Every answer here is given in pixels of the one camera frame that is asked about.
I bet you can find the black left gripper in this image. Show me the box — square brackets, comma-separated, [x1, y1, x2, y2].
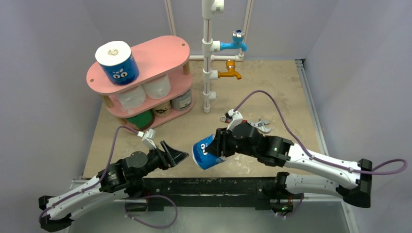
[132, 140, 189, 181]

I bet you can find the green brown roll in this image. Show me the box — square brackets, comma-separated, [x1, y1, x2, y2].
[126, 110, 155, 131]

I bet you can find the grey toilet paper roll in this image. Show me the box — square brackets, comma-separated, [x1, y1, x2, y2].
[171, 89, 192, 111]

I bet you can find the pink three-tier shelf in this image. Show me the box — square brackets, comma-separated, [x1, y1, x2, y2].
[86, 35, 193, 131]

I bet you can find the plain white toilet paper roll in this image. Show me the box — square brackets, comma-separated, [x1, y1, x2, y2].
[117, 85, 147, 112]

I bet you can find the blue toilet paper roll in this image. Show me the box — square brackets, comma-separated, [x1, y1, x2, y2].
[95, 41, 139, 85]

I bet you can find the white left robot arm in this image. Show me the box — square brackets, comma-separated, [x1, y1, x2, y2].
[38, 141, 189, 233]

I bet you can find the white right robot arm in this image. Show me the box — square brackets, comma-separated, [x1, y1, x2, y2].
[205, 123, 373, 208]

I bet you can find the orange brass faucet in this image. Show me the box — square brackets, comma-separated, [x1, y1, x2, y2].
[218, 60, 242, 80]

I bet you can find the blue plastic faucet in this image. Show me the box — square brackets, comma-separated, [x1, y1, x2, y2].
[220, 30, 247, 52]

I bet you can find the white PVC pipe stand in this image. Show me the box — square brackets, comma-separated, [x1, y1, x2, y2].
[164, 0, 255, 114]

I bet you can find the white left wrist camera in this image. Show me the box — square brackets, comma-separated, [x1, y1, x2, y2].
[137, 129, 157, 150]

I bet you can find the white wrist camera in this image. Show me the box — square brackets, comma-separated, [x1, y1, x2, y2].
[225, 109, 243, 131]
[137, 129, 157, 150]

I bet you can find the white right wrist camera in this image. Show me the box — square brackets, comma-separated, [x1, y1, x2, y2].
[225, 109, 243, 131]

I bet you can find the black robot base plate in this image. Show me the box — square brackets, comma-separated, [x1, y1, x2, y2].
[125, 177, 293, 212]

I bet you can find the red handled adjustable wrench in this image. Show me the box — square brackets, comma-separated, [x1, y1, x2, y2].
[220, 116, 272, 133]

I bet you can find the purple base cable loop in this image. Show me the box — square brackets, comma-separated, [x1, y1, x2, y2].
[124, 194, 179, 229]

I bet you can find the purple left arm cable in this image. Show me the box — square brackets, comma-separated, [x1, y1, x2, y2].
[38, 125, 142, 226]

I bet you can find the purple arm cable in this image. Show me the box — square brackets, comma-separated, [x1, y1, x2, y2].
[38, 125, 142, 226]
[233, 90, 408, 176]

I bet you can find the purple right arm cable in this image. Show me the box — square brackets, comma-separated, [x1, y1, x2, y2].
[233, 90, 408, 176]

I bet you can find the aluminium frame rail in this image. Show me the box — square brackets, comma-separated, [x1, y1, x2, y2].
[294, 59, 350, 201]

